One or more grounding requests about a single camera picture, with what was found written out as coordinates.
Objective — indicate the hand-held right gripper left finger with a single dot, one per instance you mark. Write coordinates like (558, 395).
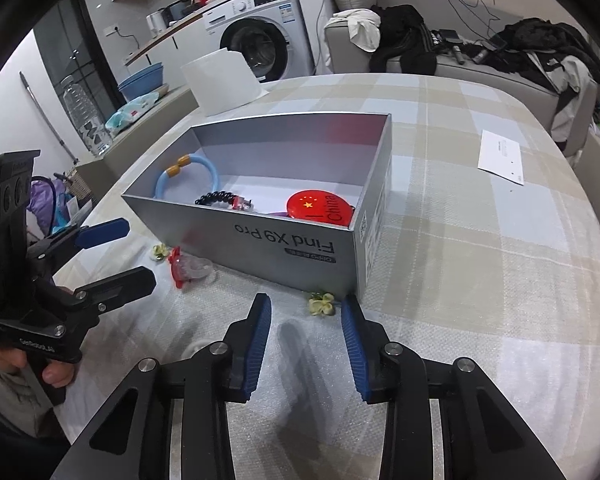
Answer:
(255, 355)

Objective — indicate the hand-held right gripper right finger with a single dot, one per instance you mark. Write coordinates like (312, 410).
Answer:
(354, 355)

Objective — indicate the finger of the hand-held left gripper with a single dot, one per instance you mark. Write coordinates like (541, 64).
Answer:
(105, 232)
(120, 285)

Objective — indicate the red clear plastic ornament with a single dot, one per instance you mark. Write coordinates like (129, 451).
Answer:
(180, 267)

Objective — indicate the grey cardboard box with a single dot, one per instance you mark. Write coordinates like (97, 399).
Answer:
(280, 255)

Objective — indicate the person's left hand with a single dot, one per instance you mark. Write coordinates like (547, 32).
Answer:
(57, 374)

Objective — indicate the pale yellow flower hair clip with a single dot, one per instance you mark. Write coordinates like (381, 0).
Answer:
(321, 305)
(161, 251)

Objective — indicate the purple plastic bag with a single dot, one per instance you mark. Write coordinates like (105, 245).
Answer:
(42, 210)

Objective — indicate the grey side cabinet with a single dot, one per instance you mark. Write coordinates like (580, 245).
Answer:
(140, 145)

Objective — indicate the clear water bottle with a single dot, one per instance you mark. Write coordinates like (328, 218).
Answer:
(87, 115)

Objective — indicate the wet wipes packet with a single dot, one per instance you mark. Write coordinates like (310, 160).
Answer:
(130, 112)

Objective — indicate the blue plastic basin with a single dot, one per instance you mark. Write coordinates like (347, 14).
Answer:
(140, 82)

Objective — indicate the white paper roll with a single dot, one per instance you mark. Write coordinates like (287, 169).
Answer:
(222, 82)

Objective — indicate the white kettle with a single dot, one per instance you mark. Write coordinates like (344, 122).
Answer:
(156, 22)

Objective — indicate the white envelope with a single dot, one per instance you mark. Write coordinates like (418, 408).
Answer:
(500, 157)

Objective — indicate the white washing machine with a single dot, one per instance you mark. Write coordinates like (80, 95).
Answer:
(260, 35)

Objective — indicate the grey sofa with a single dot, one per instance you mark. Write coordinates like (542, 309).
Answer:
(480, 72)

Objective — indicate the black clothing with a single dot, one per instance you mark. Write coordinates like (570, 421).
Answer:
(405, 40)

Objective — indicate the white cloth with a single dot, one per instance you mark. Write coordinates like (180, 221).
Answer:
(360, 27)

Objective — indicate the white grey jacket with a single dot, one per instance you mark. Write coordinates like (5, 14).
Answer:
(570, 90)

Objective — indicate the black jacket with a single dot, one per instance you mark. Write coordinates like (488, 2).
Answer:
(545, 42)

